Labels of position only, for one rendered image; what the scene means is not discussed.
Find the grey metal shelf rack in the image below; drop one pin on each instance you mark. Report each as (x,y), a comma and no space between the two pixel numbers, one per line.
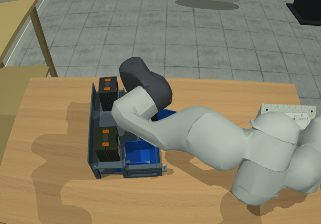
(100,118)

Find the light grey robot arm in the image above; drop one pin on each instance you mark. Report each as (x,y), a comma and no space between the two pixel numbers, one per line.
(273,155)

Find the blue bin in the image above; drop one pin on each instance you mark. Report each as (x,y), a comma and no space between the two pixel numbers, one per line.
(138,152)
(165,113)

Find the black hard case with orange latches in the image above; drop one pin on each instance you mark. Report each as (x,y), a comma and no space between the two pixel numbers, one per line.
(108,92)

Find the dark green case with orange latches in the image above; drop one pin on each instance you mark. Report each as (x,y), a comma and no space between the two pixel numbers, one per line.
(107,144)

